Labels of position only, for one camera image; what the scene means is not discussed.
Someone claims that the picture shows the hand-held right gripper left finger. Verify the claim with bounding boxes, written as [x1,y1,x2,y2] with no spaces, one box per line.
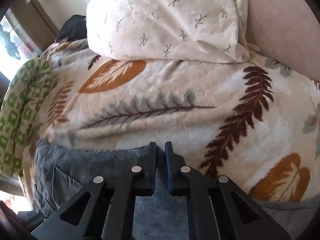
[31,141,158,240]

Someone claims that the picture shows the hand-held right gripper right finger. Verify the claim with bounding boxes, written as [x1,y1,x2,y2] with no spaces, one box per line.
[164,141,292,240]

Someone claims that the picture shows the grey-blue denim pants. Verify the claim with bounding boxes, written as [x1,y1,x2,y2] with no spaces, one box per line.
[32,140,320,240]

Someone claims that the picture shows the leaf print fleece blanket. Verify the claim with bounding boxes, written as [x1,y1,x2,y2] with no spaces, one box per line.
[22,38,320,203]

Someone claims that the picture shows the green patterned quilt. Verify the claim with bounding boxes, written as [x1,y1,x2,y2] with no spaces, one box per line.
[0,57,58,176]

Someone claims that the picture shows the white sprig print pillow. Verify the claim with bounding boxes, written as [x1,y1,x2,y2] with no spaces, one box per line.
[86,0,251,63]

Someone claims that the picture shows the black cloth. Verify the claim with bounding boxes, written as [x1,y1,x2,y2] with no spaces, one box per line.
[56,15,87,42]

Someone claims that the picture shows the pink padded headboard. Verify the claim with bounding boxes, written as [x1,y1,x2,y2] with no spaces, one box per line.
[246,0,320,81]

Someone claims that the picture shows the stained glass window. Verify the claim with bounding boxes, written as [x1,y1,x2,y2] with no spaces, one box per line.
[0,7,43,81]

